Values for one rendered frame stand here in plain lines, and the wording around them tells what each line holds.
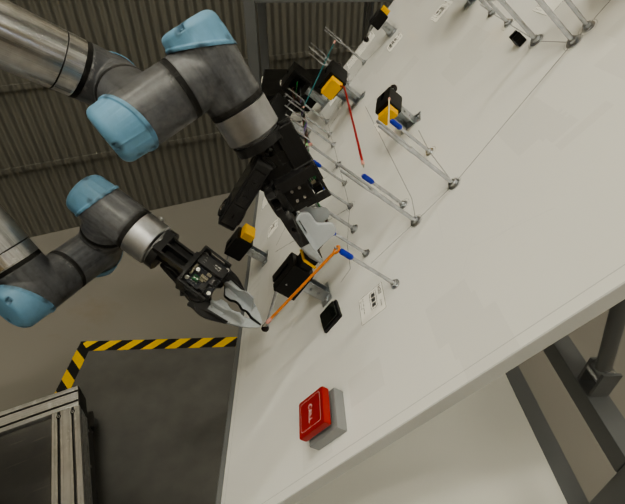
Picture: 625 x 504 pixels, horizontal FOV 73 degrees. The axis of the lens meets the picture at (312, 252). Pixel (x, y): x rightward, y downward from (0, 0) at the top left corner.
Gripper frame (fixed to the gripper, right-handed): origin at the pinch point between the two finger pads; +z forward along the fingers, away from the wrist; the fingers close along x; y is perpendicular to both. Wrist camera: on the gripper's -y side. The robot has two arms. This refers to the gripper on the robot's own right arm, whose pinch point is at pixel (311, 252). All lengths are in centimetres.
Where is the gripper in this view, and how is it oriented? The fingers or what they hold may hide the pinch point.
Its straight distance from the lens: 67.0
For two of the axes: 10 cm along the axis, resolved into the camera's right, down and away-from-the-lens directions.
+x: -1.4, -5.0, 8.6
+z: 4.7, 7.3, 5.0
